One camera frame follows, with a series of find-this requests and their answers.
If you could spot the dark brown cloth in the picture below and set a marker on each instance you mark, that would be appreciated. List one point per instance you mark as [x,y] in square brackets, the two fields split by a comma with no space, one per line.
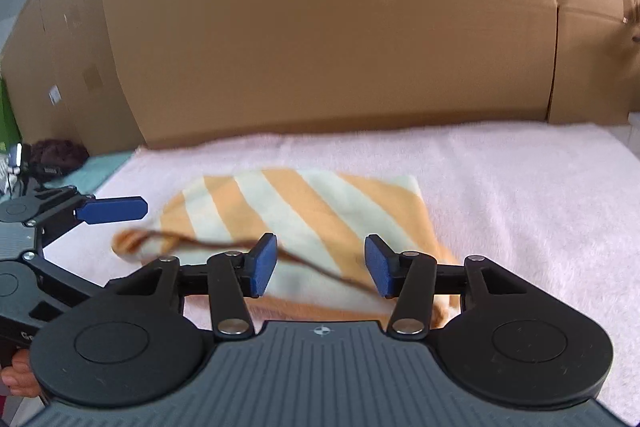
[60,152]

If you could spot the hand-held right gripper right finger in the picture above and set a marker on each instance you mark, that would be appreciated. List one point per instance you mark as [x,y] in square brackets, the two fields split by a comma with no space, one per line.
[377,267]

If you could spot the person's left hand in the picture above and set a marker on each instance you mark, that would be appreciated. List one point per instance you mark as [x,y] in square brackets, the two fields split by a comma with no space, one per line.
[20,377]

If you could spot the small white label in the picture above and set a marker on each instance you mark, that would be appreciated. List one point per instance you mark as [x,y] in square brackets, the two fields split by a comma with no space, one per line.
[55,94]

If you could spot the orange white striped sweater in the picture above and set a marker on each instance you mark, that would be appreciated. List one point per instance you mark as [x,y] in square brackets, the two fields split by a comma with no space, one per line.
[320,212]

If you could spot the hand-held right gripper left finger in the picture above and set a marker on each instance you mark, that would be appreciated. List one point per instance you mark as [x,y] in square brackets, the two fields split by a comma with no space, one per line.
[263,264]

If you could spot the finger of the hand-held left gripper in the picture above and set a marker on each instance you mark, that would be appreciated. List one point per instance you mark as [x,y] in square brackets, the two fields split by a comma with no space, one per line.
[115,209]
[65,284]

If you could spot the large cardboard box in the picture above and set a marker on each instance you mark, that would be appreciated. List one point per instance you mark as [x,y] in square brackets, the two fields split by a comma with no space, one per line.
[325,32]

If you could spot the pink towel blanket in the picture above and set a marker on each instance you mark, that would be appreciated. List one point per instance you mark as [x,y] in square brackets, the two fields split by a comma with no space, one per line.
[525,207]

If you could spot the teal cloth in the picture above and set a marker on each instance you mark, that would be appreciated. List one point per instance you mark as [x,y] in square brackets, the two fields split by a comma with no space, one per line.
[100,169]

